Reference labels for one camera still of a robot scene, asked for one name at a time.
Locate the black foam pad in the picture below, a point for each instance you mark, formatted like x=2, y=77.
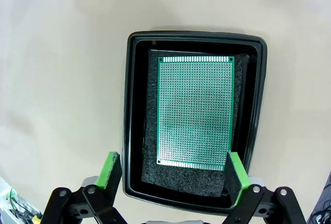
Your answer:
x=181, y=180

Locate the green perforated PCB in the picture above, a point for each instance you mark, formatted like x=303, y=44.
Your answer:
x=194, y=110

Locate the black plastic tray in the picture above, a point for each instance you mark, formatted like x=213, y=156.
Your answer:
x=134, y=105

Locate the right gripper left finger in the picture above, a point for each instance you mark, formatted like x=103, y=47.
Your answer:
x=104, y=172

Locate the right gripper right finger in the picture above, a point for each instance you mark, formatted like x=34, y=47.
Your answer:
x=239, y=169

